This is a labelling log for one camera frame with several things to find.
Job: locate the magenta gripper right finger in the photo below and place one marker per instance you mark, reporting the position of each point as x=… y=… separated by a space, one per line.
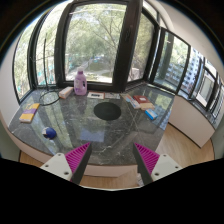
x=153 y=166

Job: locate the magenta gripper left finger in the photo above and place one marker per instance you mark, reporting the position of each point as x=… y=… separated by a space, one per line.
x=70 y=166

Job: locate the blue computer mouse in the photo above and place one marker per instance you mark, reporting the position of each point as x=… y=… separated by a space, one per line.
x=49 y=133

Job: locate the round black mouse pad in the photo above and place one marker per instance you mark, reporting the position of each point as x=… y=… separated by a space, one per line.
x=107 y=111

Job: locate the tan flat box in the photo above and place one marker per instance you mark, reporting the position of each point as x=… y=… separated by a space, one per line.
x=146 y=106

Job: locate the white blue striped box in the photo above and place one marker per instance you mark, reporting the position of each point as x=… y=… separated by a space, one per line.
x=133 y=102

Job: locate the red book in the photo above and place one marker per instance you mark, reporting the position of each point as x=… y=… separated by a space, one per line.
x=141 y=99

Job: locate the small beige box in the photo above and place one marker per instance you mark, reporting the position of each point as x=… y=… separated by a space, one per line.
x=65 y=92

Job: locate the yellow purple box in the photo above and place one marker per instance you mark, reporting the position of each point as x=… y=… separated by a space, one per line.
x=29 y=113

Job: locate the grey flat packet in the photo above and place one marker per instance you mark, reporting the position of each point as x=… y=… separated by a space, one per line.
x=112 y=96

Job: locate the purple lotion bottle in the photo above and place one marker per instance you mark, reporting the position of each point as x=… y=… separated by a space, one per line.
x=80 y=82

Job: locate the black window frame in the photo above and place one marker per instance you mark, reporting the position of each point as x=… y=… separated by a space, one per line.
x=119 y=43

